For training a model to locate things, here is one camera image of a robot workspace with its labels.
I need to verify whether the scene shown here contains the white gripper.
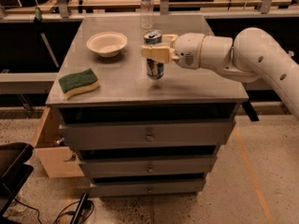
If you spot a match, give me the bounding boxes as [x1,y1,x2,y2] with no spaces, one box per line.
[141,33,205,70]

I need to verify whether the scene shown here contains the blue silver redbull can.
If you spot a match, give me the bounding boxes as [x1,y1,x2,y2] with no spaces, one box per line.
[143,30,164,79]

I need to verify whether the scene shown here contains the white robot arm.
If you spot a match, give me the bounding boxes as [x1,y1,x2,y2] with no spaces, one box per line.
[141,27,299,118]

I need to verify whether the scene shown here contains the green yellow sponge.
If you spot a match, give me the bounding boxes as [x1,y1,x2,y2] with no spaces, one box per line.
[59,68,99,100]

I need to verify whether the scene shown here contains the clear plastic water bottle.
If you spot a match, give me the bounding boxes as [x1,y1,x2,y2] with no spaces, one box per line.
[140,0,154,29]

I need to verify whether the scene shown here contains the white paper bowl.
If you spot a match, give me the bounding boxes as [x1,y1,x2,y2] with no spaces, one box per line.
[87,32,128,58]

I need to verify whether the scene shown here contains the top grey drawer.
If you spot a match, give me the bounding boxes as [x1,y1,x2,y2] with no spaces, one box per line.
[60,120,235,150]

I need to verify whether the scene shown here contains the grey drawer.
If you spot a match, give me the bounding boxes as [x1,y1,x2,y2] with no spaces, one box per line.
[60,120,235,150]
[79,156,217,178]
[89,178,206,197]

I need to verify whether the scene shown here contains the grey drawer cabinet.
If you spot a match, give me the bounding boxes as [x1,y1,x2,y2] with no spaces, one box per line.
[47,16,248,195]

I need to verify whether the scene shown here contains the bottom grey drawer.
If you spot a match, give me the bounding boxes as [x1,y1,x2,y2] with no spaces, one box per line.
[89,178,206,197]

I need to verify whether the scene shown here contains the middle grey drawer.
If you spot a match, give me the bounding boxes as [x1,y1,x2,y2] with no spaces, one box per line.
[79,156,217,178]

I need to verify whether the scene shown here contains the black floor bar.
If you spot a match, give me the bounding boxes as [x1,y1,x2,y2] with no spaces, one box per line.
[69,193,89,224]

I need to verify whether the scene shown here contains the black floor cable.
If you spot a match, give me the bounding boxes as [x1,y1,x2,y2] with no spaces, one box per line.
[12,196,95,224]

